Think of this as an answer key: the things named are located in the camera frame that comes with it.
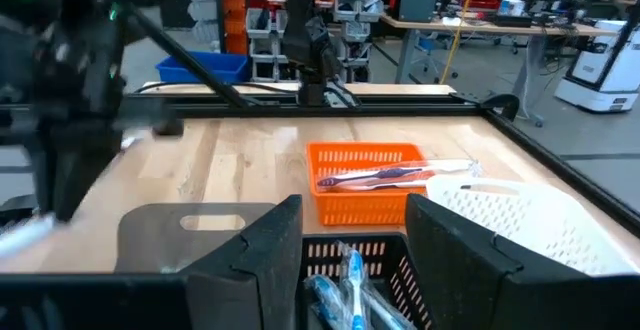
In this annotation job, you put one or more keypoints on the blue office chair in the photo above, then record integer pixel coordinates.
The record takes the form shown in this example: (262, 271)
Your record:
(432, 50)

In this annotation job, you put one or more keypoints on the purple toothbrush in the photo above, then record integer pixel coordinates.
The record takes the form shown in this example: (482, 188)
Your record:
(25, 237)
(380, 174)

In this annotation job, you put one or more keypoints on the blue floor bin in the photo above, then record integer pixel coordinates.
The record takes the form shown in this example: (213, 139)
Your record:
(210, 67)

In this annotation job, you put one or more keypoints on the white mobile machine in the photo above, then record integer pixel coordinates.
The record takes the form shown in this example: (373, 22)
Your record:
(600, 70)

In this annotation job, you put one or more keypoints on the parts bin shelving rack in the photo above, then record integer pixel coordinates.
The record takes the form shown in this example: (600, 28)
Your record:
(235, 20)

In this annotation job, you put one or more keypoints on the grey translucent plastic bin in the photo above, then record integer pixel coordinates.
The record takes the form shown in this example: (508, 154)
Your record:
(150, 250)

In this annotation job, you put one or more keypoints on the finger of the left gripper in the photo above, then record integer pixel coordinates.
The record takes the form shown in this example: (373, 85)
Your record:
(100, 165)
(57, 180)

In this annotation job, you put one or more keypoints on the grey monitor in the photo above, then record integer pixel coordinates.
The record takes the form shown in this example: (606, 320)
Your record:
(417, 5)

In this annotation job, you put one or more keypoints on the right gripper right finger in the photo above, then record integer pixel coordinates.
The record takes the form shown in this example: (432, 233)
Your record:
(525, 305)

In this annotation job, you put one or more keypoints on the black plastic basket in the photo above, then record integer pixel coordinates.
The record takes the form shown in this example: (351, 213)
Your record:
(400, 260)

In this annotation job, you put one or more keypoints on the orange plastic basket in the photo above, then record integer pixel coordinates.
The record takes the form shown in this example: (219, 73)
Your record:
(365, 210)

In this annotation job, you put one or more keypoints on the white perforated plastic basket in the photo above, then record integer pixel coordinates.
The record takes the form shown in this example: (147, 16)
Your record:
(590, 255)

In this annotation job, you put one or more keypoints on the wooden workbench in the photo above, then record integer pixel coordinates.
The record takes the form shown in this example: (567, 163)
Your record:
(500, 29)

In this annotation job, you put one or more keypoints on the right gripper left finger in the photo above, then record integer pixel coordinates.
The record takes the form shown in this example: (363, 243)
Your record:
(125, 305)

